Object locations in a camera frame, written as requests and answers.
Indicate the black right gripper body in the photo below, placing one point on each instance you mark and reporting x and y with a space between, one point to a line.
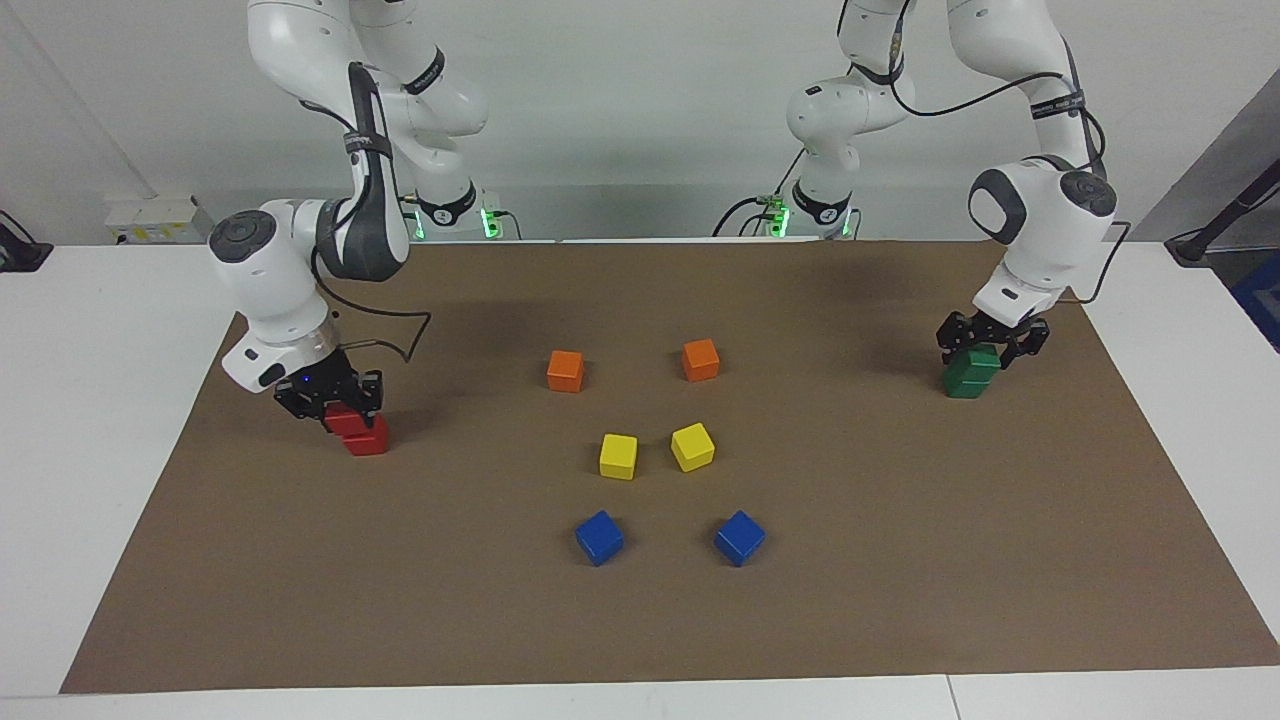
325 388

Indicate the white wall socket box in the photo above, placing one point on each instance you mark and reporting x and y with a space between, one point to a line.
160 220

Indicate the green lit connector plug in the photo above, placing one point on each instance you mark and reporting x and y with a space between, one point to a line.
772 210

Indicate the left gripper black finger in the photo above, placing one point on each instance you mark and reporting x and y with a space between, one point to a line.
950 335
1035 338

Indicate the green wooden cube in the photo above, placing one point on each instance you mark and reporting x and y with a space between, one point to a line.
982 362
962 386

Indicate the yellow wooden cube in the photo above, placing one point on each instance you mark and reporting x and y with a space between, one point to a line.
618 457
693 447

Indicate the blue wooden cube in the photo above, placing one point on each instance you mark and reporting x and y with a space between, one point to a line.
599 538
740 538

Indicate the blue crate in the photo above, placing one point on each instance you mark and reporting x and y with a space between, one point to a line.
1262 300

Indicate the brown paper table mat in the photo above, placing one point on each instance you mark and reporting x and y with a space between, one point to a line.
900 580

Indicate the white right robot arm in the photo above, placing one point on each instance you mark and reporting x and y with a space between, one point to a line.
265 290

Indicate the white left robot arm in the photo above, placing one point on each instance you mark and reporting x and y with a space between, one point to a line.
1050 240

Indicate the black stand leg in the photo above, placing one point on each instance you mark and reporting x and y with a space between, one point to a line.
1200 240

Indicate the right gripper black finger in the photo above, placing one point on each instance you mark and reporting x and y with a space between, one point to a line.
371 393
291 404

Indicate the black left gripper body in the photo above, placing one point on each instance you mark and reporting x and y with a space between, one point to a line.
995 332

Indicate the orange wooden cube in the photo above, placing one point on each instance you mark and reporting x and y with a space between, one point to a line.
701 361
566 373

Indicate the red wooden cube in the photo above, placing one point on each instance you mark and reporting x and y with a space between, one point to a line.
345 422
368 442

